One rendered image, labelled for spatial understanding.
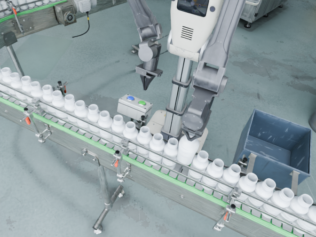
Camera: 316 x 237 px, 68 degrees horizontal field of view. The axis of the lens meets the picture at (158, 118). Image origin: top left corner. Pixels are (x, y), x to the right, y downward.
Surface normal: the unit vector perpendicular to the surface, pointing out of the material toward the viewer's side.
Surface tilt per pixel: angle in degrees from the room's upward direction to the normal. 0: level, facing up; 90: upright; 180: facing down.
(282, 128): 90
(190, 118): 91
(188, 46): 90
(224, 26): 56
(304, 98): 0
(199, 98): 5
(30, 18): 90
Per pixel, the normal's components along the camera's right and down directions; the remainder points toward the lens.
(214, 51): -0.31, 0.17
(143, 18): -0.15, 0.82
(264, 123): -0.43, 0.65
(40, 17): 0.72, 0.55
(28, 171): 0.08, -0.66
